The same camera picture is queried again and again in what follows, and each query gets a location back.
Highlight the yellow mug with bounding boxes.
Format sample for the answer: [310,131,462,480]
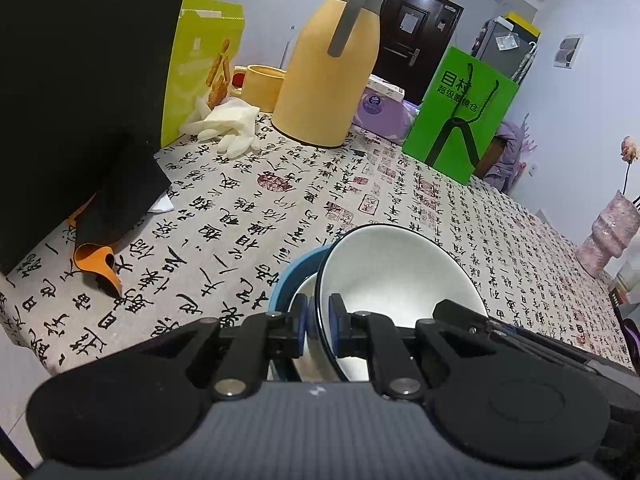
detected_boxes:
[230,64,287,113]

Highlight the wall picture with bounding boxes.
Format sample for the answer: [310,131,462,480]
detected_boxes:
[554,34,585,68]

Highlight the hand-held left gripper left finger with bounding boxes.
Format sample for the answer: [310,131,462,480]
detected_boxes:
[141,294,310,402]

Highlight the white bowl with black rim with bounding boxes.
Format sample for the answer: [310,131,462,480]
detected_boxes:
[289,272,346,383]
[316,225,485,383]

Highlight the folded hanging umbrella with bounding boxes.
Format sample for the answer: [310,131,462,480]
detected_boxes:
[512,42,538,83]

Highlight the white paper scrap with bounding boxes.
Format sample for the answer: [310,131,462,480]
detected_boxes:
[150,187,176,213]

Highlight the grey and purple cloth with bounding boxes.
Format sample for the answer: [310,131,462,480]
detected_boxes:
[612,290,640,361]

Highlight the grey refrigerator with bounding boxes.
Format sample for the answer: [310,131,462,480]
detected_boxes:
[470,16,538,83]

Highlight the lime green snack bag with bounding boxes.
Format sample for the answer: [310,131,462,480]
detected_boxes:
[160,0,246,148]

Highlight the pink ceramic vase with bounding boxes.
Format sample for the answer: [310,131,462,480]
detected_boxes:
[575,190,640,278]

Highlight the wooden chair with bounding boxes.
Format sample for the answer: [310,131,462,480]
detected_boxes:
[472,137,503,178]

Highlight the yellow thermos jug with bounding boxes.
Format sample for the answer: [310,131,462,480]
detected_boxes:
[270,0,388,148]

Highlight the yellow and black box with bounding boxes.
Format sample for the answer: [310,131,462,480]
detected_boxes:
[502,10,542,36]

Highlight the printed tablecloth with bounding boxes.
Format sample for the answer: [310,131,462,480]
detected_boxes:
[0,110,640,376]

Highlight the purple jacket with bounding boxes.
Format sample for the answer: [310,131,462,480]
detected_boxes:
[485,121,523,193]

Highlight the dark entrance door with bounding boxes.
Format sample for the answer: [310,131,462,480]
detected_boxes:
[370,0,465,103]

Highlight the purple tissue pack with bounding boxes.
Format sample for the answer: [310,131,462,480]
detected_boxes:
[350,85,418,142]

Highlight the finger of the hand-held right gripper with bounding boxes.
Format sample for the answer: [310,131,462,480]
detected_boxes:
[431,299,502,344]

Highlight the dried pink roses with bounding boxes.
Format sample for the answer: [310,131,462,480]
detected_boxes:
[620,135,640,208]

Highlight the green paper bag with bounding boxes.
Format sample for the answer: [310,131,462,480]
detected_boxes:
[402,46,520,185]

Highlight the white flat box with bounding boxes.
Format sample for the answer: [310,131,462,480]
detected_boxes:
[367,74,407,101]

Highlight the black paper bag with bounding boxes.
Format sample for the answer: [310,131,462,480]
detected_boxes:
[0,0,196,276]

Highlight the white rubber glove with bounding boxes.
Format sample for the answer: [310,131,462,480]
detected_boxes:
[180,97,261,158]

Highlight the blue bowl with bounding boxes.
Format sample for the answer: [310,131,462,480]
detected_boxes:
[267,247,331,381]

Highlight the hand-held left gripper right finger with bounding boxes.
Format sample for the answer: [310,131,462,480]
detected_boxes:
[327,294,495,402]

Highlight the orange silicone piece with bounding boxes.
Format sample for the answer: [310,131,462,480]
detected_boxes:
[67,195,123,298]

